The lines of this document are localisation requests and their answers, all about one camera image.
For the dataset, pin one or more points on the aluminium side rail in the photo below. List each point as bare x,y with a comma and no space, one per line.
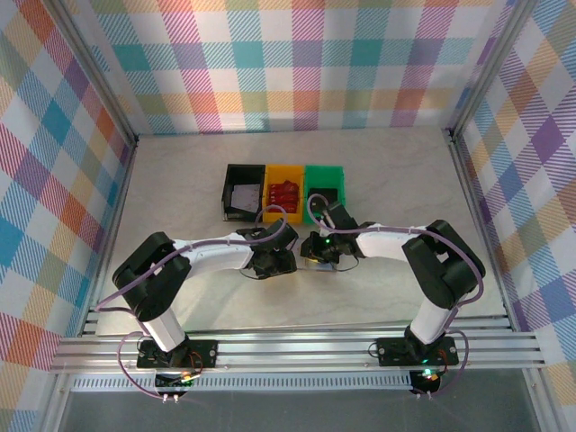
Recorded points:
471,202
112,225

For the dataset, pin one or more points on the black plastic bin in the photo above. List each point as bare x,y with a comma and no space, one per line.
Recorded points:
229,173

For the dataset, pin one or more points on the white card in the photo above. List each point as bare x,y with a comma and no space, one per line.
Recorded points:
246,198

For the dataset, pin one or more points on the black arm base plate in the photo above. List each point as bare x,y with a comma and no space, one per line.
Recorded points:
204,353
391,353

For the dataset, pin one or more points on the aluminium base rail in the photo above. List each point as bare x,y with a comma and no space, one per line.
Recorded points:
292,346

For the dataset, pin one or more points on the black controller board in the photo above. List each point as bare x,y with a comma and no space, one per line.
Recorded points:
173,382
427,380

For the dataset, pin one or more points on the green plastic bin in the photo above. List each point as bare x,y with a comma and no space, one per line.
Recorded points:
324,173

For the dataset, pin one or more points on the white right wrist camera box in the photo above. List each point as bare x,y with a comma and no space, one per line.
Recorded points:
330,220

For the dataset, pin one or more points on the black card holder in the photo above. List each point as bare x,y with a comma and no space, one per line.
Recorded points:
330,194

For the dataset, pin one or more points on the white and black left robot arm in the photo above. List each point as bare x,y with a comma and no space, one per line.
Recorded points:
216,257

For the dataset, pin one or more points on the aluminium frame post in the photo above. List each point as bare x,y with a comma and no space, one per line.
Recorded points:
96,72
488,67

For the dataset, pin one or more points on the yellow plastic bin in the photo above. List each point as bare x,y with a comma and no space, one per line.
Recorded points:
283,218

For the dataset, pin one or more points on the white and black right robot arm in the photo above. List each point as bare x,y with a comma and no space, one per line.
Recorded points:
382,245

